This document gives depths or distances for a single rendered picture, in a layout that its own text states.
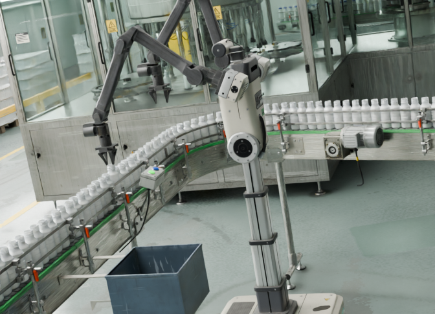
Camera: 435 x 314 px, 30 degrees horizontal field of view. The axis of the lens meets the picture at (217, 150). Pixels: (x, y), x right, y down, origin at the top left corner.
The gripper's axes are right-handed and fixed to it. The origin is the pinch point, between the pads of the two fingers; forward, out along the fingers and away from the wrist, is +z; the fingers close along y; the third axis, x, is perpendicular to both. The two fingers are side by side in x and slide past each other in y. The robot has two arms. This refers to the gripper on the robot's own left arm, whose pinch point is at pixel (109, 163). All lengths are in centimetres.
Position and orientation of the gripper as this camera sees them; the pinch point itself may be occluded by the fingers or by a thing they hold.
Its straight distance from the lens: 403.8
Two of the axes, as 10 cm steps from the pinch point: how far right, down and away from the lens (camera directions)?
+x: 2.8, -2.7, 9.2
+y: 9.5, -0.8, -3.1
